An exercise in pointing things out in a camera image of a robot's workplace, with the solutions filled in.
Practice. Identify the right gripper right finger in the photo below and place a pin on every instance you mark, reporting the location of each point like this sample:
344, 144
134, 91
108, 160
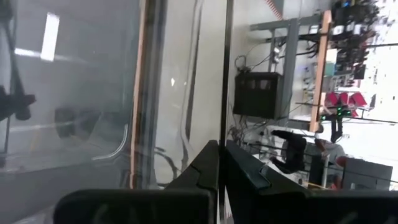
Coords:
311, 208

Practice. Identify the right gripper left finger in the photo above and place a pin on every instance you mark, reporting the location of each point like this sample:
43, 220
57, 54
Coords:
140, 208

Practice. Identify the neighbouring black robot arm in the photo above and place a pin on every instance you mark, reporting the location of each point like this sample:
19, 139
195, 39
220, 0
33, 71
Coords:
335, 130

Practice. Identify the person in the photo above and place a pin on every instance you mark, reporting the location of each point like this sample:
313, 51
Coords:
334, 152

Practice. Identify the dark grey box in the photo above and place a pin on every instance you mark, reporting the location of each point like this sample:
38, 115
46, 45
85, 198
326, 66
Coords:
367, 174

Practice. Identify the black table mat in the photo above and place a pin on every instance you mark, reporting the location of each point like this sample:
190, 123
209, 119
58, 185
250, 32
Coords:
31, 193

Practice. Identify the red storage bins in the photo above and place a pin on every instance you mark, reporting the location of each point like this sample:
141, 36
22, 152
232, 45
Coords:
345, 99

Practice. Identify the black perforated computer case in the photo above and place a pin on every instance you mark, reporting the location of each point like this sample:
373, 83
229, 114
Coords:
258, 96

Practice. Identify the neighbouring wooden workstation table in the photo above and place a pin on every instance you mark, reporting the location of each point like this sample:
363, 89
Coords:
320, 77

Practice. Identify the black hazard-striped floor plate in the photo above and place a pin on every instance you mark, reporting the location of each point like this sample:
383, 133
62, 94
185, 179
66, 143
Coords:
278, 6

